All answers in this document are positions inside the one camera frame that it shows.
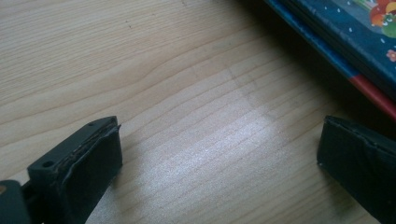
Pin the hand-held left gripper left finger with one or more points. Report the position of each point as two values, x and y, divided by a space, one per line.
77 174

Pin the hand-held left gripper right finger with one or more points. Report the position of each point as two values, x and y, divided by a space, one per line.
358 168

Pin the red picture book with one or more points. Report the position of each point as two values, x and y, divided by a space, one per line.
376 96

